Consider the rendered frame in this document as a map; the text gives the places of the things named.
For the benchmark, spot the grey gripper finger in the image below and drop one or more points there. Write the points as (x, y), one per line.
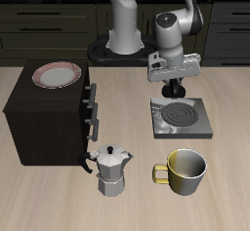
(181, 82)
(167, 82)

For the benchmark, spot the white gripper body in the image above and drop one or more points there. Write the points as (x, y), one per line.
(188, 68)

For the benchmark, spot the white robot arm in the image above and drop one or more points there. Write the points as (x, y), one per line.
(123, 20)

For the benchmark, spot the flat dark grey stove plate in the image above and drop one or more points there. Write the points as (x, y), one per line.
(195, 124)

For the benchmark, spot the dark grey kitchen cupboards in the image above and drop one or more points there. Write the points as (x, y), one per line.
(228, 43)

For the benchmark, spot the yellow and white mug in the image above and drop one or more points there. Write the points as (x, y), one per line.
(188, 176)

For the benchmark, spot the silver moka pot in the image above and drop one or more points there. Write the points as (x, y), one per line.
(110, 171)

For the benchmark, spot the white plate with red rim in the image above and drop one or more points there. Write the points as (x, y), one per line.
(57, 75)

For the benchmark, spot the dark olive kitchen cupboards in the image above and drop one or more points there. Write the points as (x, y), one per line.
(49, 43)

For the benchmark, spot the dark wooden cabinet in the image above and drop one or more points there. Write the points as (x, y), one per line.
(42, 124)

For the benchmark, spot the flat black base plate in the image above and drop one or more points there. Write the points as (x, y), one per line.
(97, 52)

